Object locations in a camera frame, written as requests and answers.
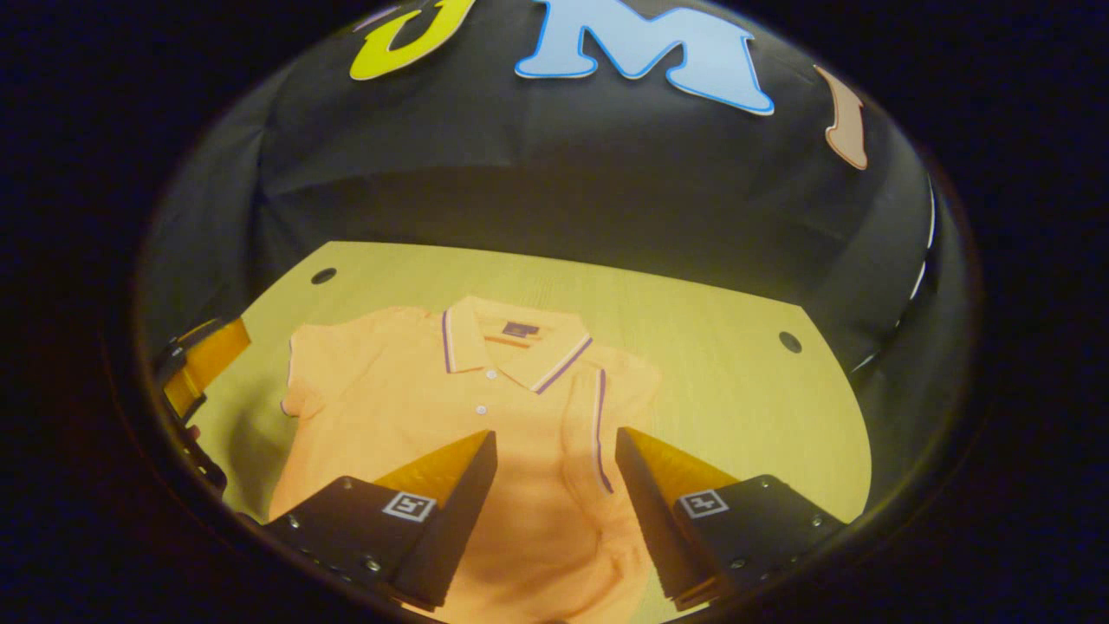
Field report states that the orange polo T-shirt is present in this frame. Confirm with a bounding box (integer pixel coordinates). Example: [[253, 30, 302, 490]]
[[269, 296, 664, 624]]

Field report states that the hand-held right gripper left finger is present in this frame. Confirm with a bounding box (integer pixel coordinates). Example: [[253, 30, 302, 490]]
[[263, 430, 499, 612]]

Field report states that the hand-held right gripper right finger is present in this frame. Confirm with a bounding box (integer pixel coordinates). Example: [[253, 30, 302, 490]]
[[615, 426, 846, 612]]

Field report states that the black backdrop cloth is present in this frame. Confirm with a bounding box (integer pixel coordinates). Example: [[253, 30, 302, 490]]
[[139, 0, 971, 521]]

